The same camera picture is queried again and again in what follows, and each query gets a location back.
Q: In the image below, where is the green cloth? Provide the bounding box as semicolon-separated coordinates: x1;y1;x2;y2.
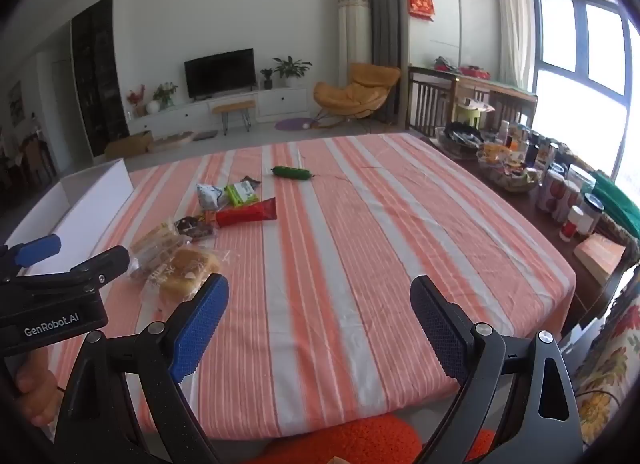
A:
592;171;640;237

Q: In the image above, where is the green cucumber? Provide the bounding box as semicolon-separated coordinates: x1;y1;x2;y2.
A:
271;165;312;181

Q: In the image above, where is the orange lounge chair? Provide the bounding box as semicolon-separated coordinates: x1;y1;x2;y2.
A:
313;62;402;127

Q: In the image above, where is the person's left hand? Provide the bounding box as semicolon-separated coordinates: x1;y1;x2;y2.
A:
16;351;63;425

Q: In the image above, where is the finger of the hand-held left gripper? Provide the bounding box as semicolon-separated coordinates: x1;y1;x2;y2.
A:
0;245;130;297
0;234;62;281

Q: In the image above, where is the bread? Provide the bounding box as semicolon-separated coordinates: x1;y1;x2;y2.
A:
147;246;224;301

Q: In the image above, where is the red snack packet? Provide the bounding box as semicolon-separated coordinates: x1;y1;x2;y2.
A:
215;197;278;228

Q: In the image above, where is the large potted plant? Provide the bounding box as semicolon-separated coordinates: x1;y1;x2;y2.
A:
272;55;313;89

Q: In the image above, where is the framed wall painting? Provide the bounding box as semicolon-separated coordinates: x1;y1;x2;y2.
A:
7;81;26;126

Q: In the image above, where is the orange striped tablecloth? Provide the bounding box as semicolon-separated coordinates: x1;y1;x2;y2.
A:
25;131;578;442

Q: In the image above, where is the covered standing air conditioner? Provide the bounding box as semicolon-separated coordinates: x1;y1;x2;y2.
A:
336;0;372;95

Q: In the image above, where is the glass bowl of dark packets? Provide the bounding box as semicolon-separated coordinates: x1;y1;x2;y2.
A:
435;121;485;155

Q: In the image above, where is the orange knitted cloth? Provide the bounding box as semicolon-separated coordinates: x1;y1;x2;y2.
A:
260;414;496;464

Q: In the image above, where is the white cardboard box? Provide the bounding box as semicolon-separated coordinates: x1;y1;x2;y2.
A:
5;158;135;285

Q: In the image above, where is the wooden dining chair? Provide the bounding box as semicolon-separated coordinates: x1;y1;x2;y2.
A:
22;136;57;184

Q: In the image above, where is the white and blue snack packet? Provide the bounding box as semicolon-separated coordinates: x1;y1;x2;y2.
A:
196;184;228;210

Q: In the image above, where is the black television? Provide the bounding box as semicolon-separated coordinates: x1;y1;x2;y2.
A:
184;48;256;100

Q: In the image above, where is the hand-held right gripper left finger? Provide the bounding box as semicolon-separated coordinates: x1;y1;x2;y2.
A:
54;273;231;464

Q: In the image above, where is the red flower arrangement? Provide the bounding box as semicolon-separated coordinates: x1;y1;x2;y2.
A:
126;85;147;117

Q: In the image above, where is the black display cabinet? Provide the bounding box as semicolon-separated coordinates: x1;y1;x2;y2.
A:
70;0;131;157

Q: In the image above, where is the wooden railing bench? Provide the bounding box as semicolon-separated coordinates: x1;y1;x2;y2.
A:
407;65;538;137

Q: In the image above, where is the white curtain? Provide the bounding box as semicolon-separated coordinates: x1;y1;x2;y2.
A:
495;0;536;90

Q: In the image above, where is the brown chocolate bar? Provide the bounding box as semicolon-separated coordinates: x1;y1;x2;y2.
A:
175;216;218;242

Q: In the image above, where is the grey curtain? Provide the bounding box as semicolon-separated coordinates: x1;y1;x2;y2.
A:
356;0;408;120

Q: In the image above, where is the clear biscuit packet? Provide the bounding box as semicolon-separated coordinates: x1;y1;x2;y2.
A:
129;223;185;277

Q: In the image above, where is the small wooden bench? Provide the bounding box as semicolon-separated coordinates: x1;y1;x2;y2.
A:
212;100;257;135

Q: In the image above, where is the row of jars and bottles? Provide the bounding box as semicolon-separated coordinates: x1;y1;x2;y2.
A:
492;119;606;245

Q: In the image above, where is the yellow plastic stool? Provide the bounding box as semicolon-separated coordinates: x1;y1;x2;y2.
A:
452;104;482;128

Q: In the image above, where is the brown cardboard box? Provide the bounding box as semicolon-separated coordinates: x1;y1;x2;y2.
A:
104;130;155;161

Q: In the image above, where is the green snack packet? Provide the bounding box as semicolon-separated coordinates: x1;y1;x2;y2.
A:
225;181;261;207

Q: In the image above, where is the green plant in vase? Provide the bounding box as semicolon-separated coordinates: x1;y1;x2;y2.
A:
152;82;178;110

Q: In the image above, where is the white television cabinet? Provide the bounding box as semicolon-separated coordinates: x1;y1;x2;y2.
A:
127;86;308;137

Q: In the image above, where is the orange book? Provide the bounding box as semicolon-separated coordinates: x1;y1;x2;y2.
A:
572;234;627;282

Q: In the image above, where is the floral cushion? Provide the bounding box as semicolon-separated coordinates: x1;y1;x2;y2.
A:
570;289;640;445

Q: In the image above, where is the dark wooden side table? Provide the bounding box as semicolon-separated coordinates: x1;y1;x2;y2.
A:
430;134;626;335

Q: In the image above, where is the red wall hanging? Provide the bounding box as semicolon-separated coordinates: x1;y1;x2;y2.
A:
406;0;436;22

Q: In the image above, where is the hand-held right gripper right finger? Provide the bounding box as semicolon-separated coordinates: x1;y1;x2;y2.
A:
410;275;586;464

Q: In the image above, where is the large window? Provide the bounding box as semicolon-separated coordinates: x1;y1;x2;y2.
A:
530;0;640;185

